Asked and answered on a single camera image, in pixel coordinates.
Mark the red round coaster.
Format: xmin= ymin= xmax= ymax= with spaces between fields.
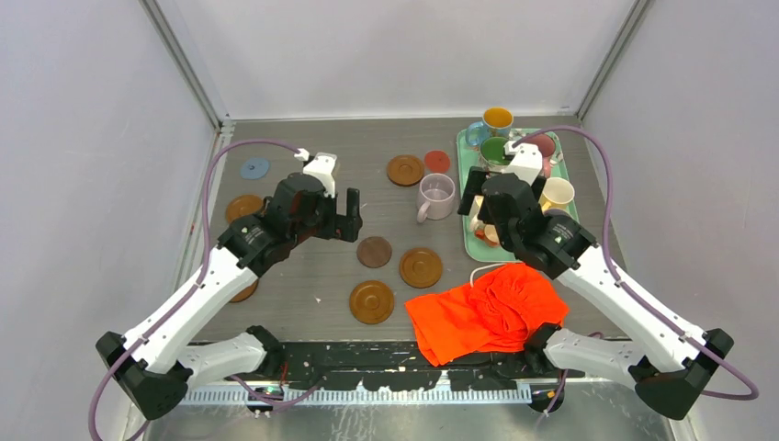
xmin=423 ymin=150 xmax=451 ymax=174

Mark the brown wooden coaster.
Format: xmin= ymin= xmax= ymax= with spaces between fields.
xmin=386 ymin=154 xmax=425 ymax=187
xmin=399 ymin=247 xmax=444 ymax=288
xmin=349 ymin=280 xmax=394 ymax=324
xmin=230 ymin=279 xmax=259 ymax=303
xmin=225 ymin=194 xmax=265 ymax=223

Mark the dark walnut round coaster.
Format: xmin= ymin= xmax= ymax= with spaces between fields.
xmin=356 ymin=236 xmax=392 ymax=268

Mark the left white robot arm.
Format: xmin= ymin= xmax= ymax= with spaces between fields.
xmin=96 ymin=173 xmax=363 ymax=421

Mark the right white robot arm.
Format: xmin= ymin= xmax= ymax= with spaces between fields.
xmin=458 ymin=167 xmax=734 ymax=420

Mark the small tan cup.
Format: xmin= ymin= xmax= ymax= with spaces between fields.
xmin=474 ymin=224 xmax=500 ymax=247

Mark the blue round coaster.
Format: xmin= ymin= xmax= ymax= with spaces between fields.
xmin=240 ymin=157 xmax=270 ymax=180

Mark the lilac ceramic mug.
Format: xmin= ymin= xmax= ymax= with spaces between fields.
xmin=416 ymin=174 xmax=457 ymax=223

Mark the green inside mug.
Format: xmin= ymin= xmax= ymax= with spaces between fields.
xmin=479 ymin=137 xmax=511 ymax=173

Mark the pink floral mug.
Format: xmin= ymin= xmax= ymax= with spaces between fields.
xmin=525 ymin=134 xmax=557 ymax=178

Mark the blue mug yellow inside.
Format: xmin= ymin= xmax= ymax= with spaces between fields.
xmin=464 ymin=107 xmax=514 ymax=147

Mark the orange cloth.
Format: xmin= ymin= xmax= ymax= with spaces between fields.
xmin=405 ymin=263 xmax=570 ymax=367

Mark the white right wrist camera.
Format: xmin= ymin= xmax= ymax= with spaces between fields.
xmin=502 ymin=141 xmax=543 ymax=185

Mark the white cord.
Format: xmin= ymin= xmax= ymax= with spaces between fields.
xmin=469 ymin=262 xmax=507 ymax=288

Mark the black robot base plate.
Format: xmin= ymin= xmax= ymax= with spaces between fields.
xmin=239 ymin=341 xmax=559 ymax=391

